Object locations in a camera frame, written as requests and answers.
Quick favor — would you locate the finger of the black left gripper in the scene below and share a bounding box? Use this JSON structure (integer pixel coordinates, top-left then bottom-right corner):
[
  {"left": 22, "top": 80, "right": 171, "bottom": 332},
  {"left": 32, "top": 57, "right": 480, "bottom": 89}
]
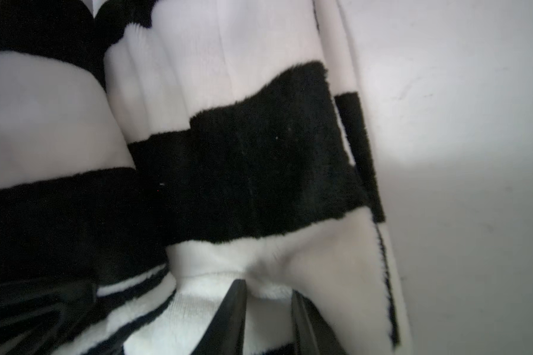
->
[{"left": 0, "top": 277, "right": 97, "bottom": 354}]

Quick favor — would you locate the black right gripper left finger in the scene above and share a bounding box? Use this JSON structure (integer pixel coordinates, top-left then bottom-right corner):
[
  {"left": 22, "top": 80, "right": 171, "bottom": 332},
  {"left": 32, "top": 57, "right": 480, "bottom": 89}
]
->
[{"left": 192, "top": 279, "right": 247, "bottom": 355}]

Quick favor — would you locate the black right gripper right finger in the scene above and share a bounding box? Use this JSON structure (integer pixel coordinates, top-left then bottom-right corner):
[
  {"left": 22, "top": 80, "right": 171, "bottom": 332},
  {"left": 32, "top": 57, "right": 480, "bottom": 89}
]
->
[{"left": 291, "top": 291, "right": 346, "bottom": 355}]

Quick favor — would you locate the black white striped pillowcase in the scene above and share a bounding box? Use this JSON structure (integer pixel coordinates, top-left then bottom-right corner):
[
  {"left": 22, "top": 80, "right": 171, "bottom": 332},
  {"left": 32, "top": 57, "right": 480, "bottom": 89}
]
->
[{"left": 0, "top": 1, "right": 412, "bottom": 354}]

